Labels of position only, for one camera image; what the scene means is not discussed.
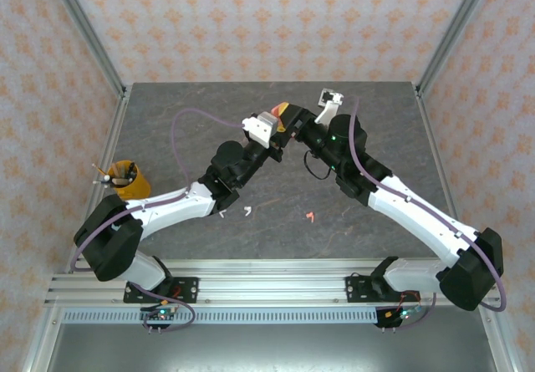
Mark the aluminium right frame post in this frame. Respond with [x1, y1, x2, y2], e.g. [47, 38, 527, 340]
[415, 0, 501, 98]

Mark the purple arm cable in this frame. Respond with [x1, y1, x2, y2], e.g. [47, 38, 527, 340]
[349, 96, 509, 332]
[74, 108, 245, 334]

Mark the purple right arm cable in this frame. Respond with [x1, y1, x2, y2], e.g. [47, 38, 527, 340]
[349, 96, 509, 332]

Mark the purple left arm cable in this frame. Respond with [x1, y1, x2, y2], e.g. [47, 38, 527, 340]
[74, 108, 245, 334]

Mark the aluminium left table side rail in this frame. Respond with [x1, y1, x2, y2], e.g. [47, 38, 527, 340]
[66, 85, 133, 273]

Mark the aluminium right table side rail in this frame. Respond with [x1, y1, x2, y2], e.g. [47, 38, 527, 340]
[415, 85, 478, 272]

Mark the aluminium table side rail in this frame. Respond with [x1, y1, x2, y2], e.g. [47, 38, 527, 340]
[66, 85, 133, 273]
[415, 85, 478, 272]

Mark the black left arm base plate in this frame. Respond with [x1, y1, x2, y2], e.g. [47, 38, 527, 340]
[123, 276, 200, 304]

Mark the aluminium frame post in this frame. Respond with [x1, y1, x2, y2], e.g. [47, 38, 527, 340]
[43, 0, 127, 98]
[415, 0, 501, 98]

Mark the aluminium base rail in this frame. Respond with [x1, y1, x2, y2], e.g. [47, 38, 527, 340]
[43, 257, 502, 307]

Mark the grey slotted cable duct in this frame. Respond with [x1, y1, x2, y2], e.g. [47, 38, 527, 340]
[62, 309, 378, 325]

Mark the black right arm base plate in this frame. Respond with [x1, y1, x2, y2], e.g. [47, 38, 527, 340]
[344, 274, 421, 304]

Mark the grey metal panel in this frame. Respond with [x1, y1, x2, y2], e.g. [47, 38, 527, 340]
[23, 321, 516, 372]

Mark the aluminium left frame post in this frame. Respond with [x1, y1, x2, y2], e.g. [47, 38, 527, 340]
[43, 0, 127, 98]

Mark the yellow pen cup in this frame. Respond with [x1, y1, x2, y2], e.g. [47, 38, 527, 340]
[105, 159, 152, 201]

